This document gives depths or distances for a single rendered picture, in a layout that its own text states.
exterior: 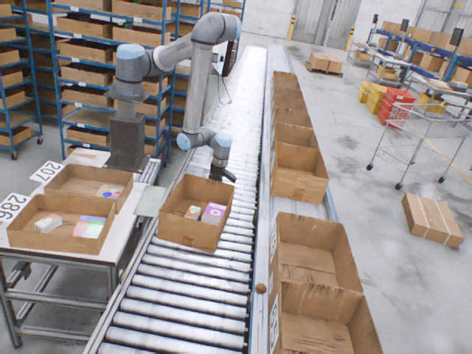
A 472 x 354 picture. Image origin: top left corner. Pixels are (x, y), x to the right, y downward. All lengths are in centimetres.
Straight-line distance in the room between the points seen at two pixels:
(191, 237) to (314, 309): 65
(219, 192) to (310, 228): 60
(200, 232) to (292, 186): 60
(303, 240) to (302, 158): 79
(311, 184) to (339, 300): 79
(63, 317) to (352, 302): 171
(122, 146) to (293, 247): 122
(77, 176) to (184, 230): 83
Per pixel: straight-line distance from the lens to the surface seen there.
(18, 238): 168
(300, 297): 124
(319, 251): 159
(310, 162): 223
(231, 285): 151
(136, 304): 141
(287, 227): 152
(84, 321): 233
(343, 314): 131
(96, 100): 333
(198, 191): 191
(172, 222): 158
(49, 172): 201
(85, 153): 244
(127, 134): 212
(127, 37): 307
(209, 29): 160
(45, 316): 241
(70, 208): 185
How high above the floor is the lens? 185
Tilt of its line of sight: 30 degrees down
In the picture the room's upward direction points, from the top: 10 degrees clockwise
